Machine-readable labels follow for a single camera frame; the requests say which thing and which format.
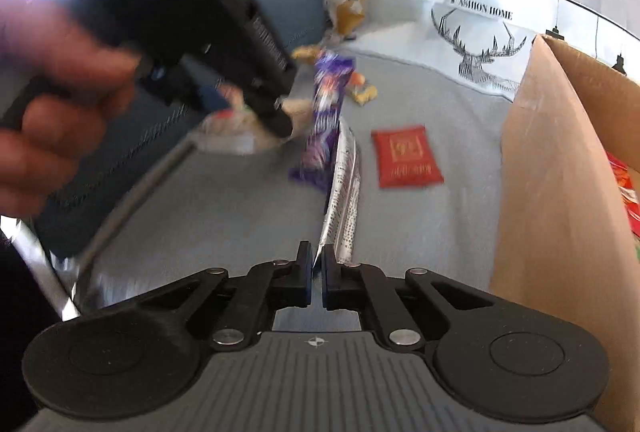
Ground silver snack bar wrapper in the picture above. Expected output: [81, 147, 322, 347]
[317, 118, 361, 264]

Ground red square snack packet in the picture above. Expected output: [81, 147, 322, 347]
[371, 125, 444, 188]

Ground purple candy wrapper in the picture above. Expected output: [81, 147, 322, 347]
[290, 50, 355, 192]

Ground yellow orange snack bar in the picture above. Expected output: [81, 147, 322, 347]
[292, 45, 378, 106]

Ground green white puffed snack pack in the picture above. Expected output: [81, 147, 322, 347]
[190, 84, 312, 155]

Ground red long snack bag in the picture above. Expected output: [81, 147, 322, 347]
[606, 152, 640, 238]

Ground person left hand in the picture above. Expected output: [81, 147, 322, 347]
[1, 0, 141, 218]

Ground dark blue sofa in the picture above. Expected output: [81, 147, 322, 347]
[34, 0, 326, 259]

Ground brown cardboard box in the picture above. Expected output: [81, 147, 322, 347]
[490, 36, 639, 431]

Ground grey deer print cloth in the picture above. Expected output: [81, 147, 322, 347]
[188, 0, 640, 102]

